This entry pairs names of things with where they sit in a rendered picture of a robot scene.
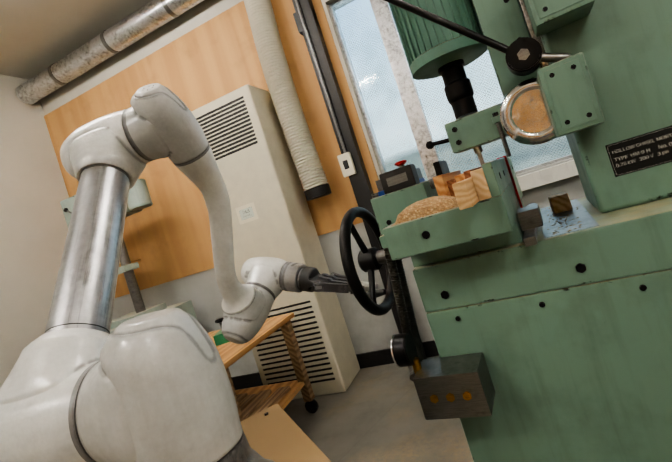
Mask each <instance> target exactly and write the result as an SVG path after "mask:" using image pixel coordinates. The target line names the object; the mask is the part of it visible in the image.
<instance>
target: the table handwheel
mask: <svg viewBox="0 0 672 462"><path fill-rule="evenodd" d="M356 217H360V218H362V219H363V220H364V221H365V222H366V223H367V224H368V225H369V226H370V228H371V229H372V231H373V232H374V234H375V236H376V238H377V240H378V243H379V245H380V248H381V250H378V249H377V248H376V247H372V248H367V247H366V245H365V243H364V242H363V240H362V239H361V237H360V235H359V233H358V232H357V230H356V228H355V226H354V224H353V221H354V219H355V218H356ZM378 227H379V226H378V223H377V219H376V218H375V217H374V216H373V214H372V213H370V212H369V211H368V210H366V209H365V208H362V207H353V208H351V209H349V210H348V211H347V212H346V213H345V215H344V217H343V219H342V221H341V225H340V232H339V247H340V256H341V261H342V266H343V269H344V273H345V276H346V279H347V282H348V284H349V286H350V289H351V291H352V292H353V294H354V296H355V298H356V299H357V301H358V302H359V303H360V305H361V306H362V307H363V308H364V309H365V310H366V311H368V312H369V313H371V314H373V315H376V316H382V315H385V314H386V313H388V312H389V311H390V310H391V308H392V307H393V304H394V301H395V297H394V294H393V293H394V292H393V289H392V288H393V287H392V284H391V279H390V276H389V275H390V274H389V271H388V270H389V269H388V266H387V261H386V258H385V257H386V256H385V253H384V252H385V251H384V249H383V248H382V246H381V242H380V239H379V237H380V236H381V235H380V234H381V233H380V231H379V228H378ZM351 234H352V235H353V237H354V239H355V240H356V242H357V244H358V246H359V248H360V250H361V251H359V254H358V257H357V259H358V264H359V267H360V268H361V270H363V271H364V272H368V281H369V296H370V297H369V296H368V295H367V293H366V292H365V290H364V288H363V286H362V284H361V282H360V280H359V277H358V274H357V271H356V268H355V265H354V261H353V256H352V249H351ZM384 263H385V267H386V275H387V289H386V295H385V299H384V301H383V302H382V303H381V304H377V301H376V290H375V272H374V271H375V270H379V269H381V267H382V265H383V264H384Z"/></svg>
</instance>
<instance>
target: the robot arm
mask: <svg viewBox="0 0 672 462"><path fill-rule="evenodd" d="M130 104H131V106H132V107H130V108H128V109H125V110H122V111H117V112H113V113H110V114H107V115H105V116H102V117H100V118H97V119H95V120H93V121H91V122H89V123H87V124H85V125H83V126H81V127H79V128H77V129H76V130H75V131H74V132H72V133H71V134H70V135H69V136H68V137H67V138H66V140H65V141H64V142H63V144H62V146H61V149H60V158H61V162H62V164H63V166H64V168H65V170H66V171H67V172H68V173H69V174H70V175H71V176H72V177H74V178H76V179H77V180H78V182H79V184H78V188H77V192H76V197H75V201H74V206H73V210H72V214H71V219H70V223H69V228H68V232H67V236H66V241H65V245H64V250H63V254H62V258H61V263H60V267H59V271H58V276H57V280H56V285H55V289H54V293H53V298H52V302H51V307H50V311H49V315H48V320H47V324H46V329H45V333H44V334H43V335H41V336H40V337H38V338H37V339H35V340H34V341H32V342H31V343H30V344H29V345H28V346H26V347H25V348H24V349H23V350H22V352H21V354H20V357H19V359H18V360H17V362H16V364H15V365H14V367H13V369H12V370H11V372H10V374H9V376H8V377H7V379H6V380H5V382H4V383H3V385H2V387H1V388H0V462H275V461H273V460H270V459H265V458H263V457H262V456H261V455H260V454H258V453H257V452H256V451H255V450H254V449H252V448H251V447H250V446H249V443H248V441H247V438H246V436H245V434H244V431H243V429H242V425H241V422H240V418H239V413H238V408H237V404H236V400H235V396H234V393H233V390H232V387H231V383H230V380H229V377H228V375H227V372H226V369H225V366H224V364H223V361H222V359H221V356H220V354H219V352H218V350H217V348H216V346H215V344H214V342H213V341H212V339H211V338H210V336H209V335H208V333H207V332H206V330H205V329H204V328H203V327H202V325H201V324H200V323H199V322H198V321H197V320H196V319H195V318H194V317H193V316H192V315H191V314H189V313H186V312H184V311H183V310H181V309H179V308H170V309H164V310H159V311H155V312H151V313H147V314H144V315H141V316H138V317H135V318H132V319H129V320H127V321H125V322H123V323H121V324H120V325H119V326H118V327H117V328H116V329H115V330H114V332H112V333H111V334H110V330H111V322H112V315H113V307H114V300H115V292H116V285H117V277H118V270H119V262H120V255H121V247H122V240H123V232H124V225H125V217H126V210H127V202H128V195H129V190H130V189H131V188H132V187H133V186H134V185H135V183H136V182H137V180H138V178H139V176H140V175H141V173H142V172H143V170H144V169H145V167H146V164H147V163H149V162H151V161H153V160H156V159H160V158H166V157H168V158H169V159H170V160H171V161H172V162H173V164H174V165H175V166H176V167H177V168H178V169H179V170H180V171H181V172H182V173H183V174H185V175H186V176H187V177H188V178H189V179H190V180H191V181H192V182H193V183H194V184H195V186H196V187H197V188H198V189H199V190H200V192H201V193H202V195H203V197H204V199H205V201H206V204H207V208H208V214H209V222H210V232H211V242H212V252H213V261H214V270H215V276H216V281H217V284H218V287H219V290H220V292H221V294H222V296H223V300H222V309H223V316H224V319H223V321H222V334H223V336H224V338H225V339H227V340H228V341H230V342H232V343H235V344H244V343H247V342H249V341H250V340H251V339H253V338H254V337H255V335H256V334H257V333H258V332H259V330H260V329H261V327H262V326H263V324H264V322H265V321H266V319H267V317H268V315H269V313H270V311H271V307H272V305H273V302H274V301H275V299H276V298H277V296H278V295H279V294H280V293H281V292H282V291H283V290H284V291H291V292H297V293H301V292H302V291H305V292H314V291H315V292H335V293H349V291H350V294H353V292H352V291H351V289H350V286H349V284H348V282H347V279H346V276H345V275H341V274H337V273H335V272H332V275H328V274H326V273H322V274H320V273H319V271H318V269H317V268H315V267H307V266H306V265H305V264H301V263H294V262H287V261H285V260H283V259H280V258H274V257H254V258H250V259H248V260H247V261H245V263H244V264H243V266H242V268H241V278H242V280H243V281H244V282H245V284H241V283H240V282H239V281H238V279H237V276H236V272H235V264H234V247H233V228H232V212H231V204H230V199H229V194H228V191H227V188H226V185H225V182H224V180H223V177H222V175H221V173H220V170H219V168H218V165H217V163H216V160H215V158H214V155H213V152H212V149H211V146H210V144H209V143H208V140H207V138H206V136H205V134H204V132H203V129H202V128H201V126H200V124H199V123H198V121H197V120H196V118H195V117H194V115H193V114H192V112H191V111H190V110H189V108H188V107H187V106H186V105H185V104H184V102H183V101H182V100H181V99H180V98H179V97H178V96H177V95H176V94H175V93H173V92H172V91H171V90H170V89H169V88H167V87H166V86H163V85H161V84H159V83H153V84H148V85H145V86H143V87H141V88H139V89H138V90H137V91H136V93H135V94H134V95H133V96H132V98H131V101H130Z"/></svg>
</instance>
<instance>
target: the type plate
mask: <svg viewBox="0 0 672 462"><path fill-rule="evenodd" d="M605 147H606V150H607V153H608V156H609V159H610V162H611V165H612V168H613V171H614V174H615V177H618V176H622V175H625V174H629V173H633V172H636V171H640V170H644V169H647V168H651V167H655V166H658V165H662V164H666V163H669V162H672V125H671V126H668V127H665V128H661V129H658V130H655V131H652V132H648V133H645V134H642V135H638V136H635V137H632V138H629V139H625V140H622V141H619V142H616V143H612V144H609V145H606V146H605Z"/></svg>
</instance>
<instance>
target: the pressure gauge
mask: <svg viewBox="0 0 672 462"><path fill-rule="evenodd" d="M390 348H391V355H392V358H393V361H394V363H395V364H396V366H397V367H399V368H402V367H407V366H413V370H414V373H415V374H416V372H417V371H418V370H420V369H421V368H422V367H421V364H420V361H419V358H418V357H417V349H416V345H415V341H414V339H413V337H412V336H411V335H410V334H409V333H402V334H394V335H393V336H392V337H391V342H390Z"/></svg>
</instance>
